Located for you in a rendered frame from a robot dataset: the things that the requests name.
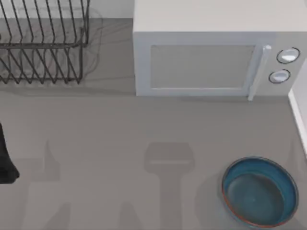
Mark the pale microwave door handle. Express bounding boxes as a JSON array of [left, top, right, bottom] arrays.
[[248, 45, 272, 102]]

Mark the pale microwave oven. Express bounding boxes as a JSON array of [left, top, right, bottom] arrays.
[[132, 0, 307, 102]]

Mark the pale microwave door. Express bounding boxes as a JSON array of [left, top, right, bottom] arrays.
[[133, 32, 276, 97]]

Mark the small white microwave knob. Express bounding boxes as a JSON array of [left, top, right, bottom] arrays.
[[268, 69, 291, 84]]

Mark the blue bowl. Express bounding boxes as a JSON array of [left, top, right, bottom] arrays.
[[221, 156, 300, 229]]

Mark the large white microwave knob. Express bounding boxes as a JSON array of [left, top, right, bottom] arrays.
[[276, 47, 301, 64]]

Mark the dark wire dish rack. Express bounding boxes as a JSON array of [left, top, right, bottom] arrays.
[[0, 0, 91, 85]]

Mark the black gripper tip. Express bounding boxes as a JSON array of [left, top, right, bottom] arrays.
[[0, 123, 20, 185]]

